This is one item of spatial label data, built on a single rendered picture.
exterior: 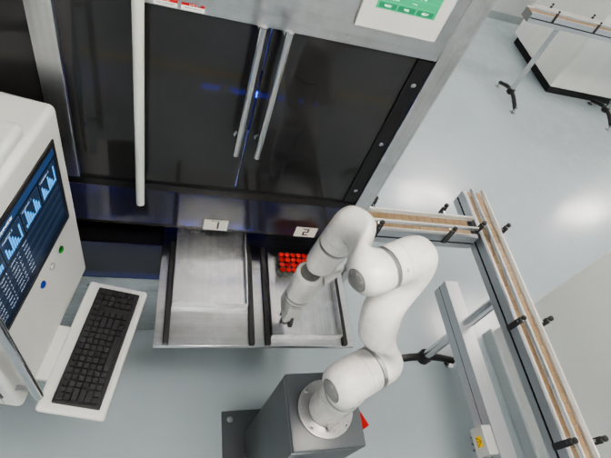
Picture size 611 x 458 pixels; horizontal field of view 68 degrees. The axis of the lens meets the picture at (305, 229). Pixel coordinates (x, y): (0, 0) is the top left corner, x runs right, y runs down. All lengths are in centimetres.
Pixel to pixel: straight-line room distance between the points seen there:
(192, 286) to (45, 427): 107
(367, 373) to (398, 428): 148
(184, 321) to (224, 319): 14
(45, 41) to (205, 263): 90
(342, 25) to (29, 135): 75
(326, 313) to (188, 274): 53
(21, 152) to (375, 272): 79
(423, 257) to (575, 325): 178
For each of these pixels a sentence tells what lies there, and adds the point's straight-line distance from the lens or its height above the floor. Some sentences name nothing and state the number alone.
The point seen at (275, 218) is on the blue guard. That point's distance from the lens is 166.
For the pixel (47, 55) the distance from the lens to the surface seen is 128.
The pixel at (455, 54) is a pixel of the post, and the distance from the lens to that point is 131.
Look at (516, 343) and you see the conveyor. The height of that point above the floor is 90.
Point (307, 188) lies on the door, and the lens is 155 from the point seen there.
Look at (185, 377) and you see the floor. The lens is 249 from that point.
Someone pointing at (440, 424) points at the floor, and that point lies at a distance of 284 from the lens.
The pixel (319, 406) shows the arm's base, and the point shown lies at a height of 97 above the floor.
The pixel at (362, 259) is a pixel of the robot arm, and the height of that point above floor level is 163.
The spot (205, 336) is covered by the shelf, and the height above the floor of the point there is 88.
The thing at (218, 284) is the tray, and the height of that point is 88.
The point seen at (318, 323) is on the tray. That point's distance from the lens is 172.
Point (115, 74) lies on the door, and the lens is 127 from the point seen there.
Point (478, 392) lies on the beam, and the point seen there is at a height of 54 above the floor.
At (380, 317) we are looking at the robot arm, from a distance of 109.
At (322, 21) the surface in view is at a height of 184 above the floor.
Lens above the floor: 236
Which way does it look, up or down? 50 degrees down
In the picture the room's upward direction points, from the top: 25 degrees clockwise
